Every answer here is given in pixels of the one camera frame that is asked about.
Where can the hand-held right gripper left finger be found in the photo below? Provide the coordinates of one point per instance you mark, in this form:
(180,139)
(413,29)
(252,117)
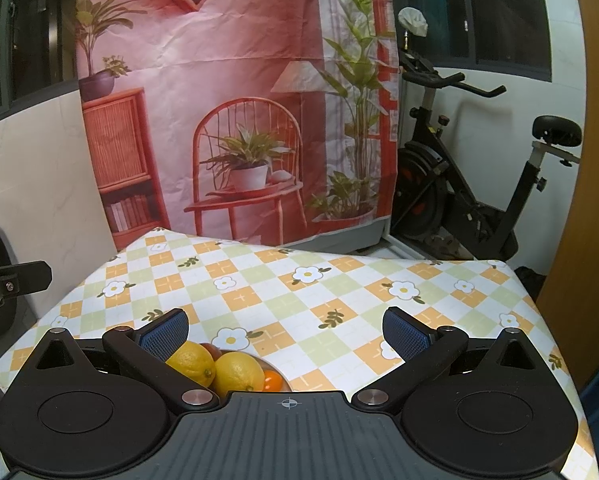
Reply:
(164,335)

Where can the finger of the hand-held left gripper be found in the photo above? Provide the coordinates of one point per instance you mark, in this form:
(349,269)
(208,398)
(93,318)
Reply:
(24,280)

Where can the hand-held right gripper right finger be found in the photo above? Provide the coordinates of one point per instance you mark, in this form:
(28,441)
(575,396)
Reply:
(404,335)

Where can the yellow lemon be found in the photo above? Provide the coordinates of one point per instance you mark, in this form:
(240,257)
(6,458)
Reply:
(194,362)
(239,372)

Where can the bright red apple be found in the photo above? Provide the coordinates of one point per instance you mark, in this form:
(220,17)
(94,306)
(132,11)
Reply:
(212,351)

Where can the orange tangerine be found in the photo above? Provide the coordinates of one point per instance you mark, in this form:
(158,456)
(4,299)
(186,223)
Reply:
(273,381)

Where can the cream round plate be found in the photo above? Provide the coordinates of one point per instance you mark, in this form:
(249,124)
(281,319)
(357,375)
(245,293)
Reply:
(278,369)

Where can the white marbled board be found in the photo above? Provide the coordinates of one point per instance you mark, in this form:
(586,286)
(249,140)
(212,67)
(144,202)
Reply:
(39,185)

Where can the black exercise bike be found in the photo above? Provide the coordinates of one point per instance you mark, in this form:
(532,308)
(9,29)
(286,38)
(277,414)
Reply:
(429,185)

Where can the dark glass window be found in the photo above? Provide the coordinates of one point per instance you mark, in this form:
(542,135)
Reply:
(29,35)
(489,10)

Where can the brown wooden panel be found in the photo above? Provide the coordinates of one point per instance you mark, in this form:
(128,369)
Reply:
(589,160)

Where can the pink printed backdrop cloth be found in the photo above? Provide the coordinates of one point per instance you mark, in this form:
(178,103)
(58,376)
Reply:
(219,50)

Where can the white crumpled cloth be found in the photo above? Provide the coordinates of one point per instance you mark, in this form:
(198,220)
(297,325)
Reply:
(413,21)

